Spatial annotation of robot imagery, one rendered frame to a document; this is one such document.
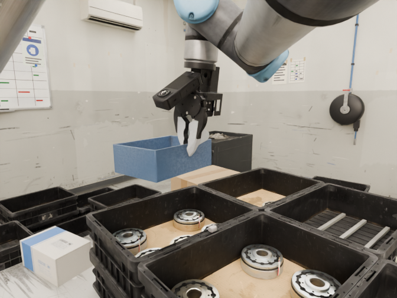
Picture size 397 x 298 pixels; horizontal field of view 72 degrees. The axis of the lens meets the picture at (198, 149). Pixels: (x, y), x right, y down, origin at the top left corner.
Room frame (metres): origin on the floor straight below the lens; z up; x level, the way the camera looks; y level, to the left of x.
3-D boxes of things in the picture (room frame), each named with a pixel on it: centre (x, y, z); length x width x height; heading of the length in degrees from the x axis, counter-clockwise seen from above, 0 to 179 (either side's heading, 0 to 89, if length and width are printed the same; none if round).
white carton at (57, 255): (0.81, 0.47, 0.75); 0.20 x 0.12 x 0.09; 58
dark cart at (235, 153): (2.44, -0.15, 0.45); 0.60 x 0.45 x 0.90; 141
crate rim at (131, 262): (0.72, 0.07, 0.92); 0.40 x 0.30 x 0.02; 130
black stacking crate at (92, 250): (0.72, 0.07, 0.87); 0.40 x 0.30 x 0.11; 130
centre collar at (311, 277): (0.51, -0.25, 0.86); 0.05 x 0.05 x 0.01
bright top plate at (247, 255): (0.62, -0.16, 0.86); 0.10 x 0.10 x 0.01
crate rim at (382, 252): (0.75, -0.43, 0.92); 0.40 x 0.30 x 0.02; 130
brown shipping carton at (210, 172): (1.35, -0.04, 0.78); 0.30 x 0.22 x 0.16; 131
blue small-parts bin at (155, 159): (0.67, 0.09, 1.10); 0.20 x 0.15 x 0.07; 141
